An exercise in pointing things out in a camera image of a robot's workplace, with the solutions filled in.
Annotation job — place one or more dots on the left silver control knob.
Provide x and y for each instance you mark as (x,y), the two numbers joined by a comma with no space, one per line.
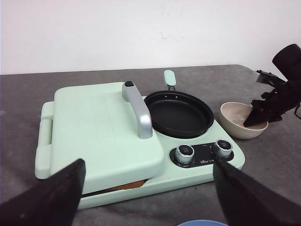
(184,154)

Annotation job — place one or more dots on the bread slice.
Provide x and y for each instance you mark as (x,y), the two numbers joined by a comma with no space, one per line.
(132,185)

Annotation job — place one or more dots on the breakfast maker hinged lid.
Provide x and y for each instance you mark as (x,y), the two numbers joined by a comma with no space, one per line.
(96,124)

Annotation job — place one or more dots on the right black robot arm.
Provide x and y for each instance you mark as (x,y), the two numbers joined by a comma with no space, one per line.
(288,62)

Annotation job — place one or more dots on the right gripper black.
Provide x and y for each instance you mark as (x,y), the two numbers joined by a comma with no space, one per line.
(274,104)

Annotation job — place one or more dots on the silver control knob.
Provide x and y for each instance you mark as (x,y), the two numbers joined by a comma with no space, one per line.
(184,154)
(223,148)

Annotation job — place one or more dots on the blue plate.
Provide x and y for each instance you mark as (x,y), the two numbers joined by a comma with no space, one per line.
(202,223)

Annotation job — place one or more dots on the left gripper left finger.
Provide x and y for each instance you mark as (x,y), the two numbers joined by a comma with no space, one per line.
(52,202)

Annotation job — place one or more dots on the black frying pan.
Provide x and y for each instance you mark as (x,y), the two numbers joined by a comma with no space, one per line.
(178,114)

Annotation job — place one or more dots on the beige ceramic bowl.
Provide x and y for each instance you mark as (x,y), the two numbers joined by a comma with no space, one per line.
(232,116)

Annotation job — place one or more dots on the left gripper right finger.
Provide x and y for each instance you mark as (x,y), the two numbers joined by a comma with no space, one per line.
(246,202)

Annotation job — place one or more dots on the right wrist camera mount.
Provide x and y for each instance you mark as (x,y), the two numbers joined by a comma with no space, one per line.
(269,79)

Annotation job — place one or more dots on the mint green breakfast maker base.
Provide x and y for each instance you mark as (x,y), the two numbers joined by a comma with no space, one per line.
(172,176)

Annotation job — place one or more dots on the right silver control knob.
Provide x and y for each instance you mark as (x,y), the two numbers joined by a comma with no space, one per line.
(223,148)

